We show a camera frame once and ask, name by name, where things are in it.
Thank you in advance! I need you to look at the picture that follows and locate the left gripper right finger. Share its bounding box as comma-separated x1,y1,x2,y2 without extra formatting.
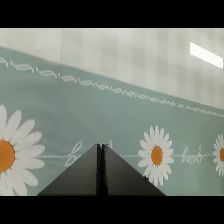
100,143,167,197

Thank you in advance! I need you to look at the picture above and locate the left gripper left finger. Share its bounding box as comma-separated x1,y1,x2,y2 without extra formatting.
36,143,102,197

